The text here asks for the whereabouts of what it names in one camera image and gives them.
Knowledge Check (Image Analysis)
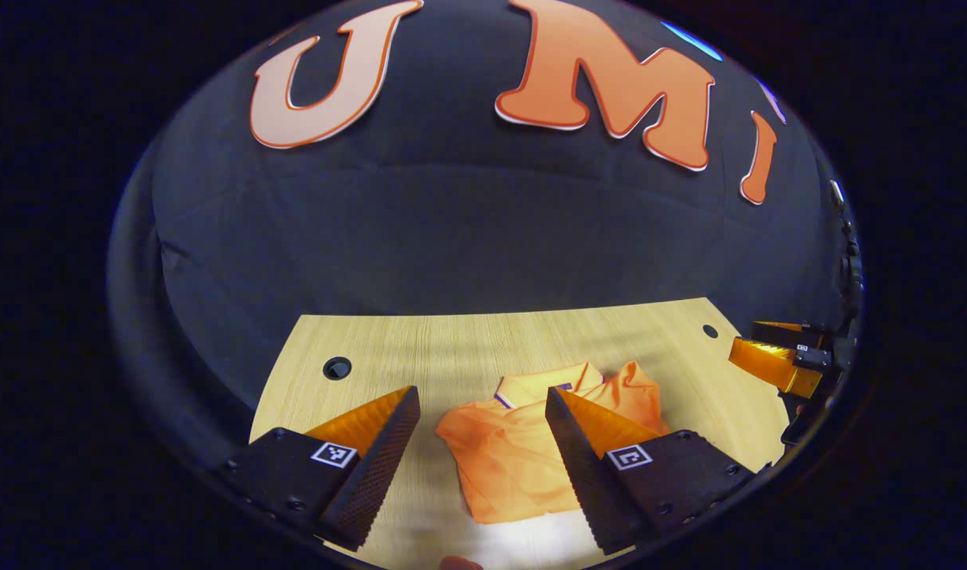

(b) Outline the orange polo T-shirt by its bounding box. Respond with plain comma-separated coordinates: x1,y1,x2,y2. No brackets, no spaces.
434,360,674,525

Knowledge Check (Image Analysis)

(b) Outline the black equipment stand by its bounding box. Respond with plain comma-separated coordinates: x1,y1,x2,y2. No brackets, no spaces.
828,178,864,317

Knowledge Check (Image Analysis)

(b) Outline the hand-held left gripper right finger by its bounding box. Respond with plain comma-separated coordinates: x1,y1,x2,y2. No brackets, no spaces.
544,386,761,555

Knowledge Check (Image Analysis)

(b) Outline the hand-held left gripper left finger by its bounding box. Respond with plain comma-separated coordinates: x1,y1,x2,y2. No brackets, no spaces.
218,386,423,553

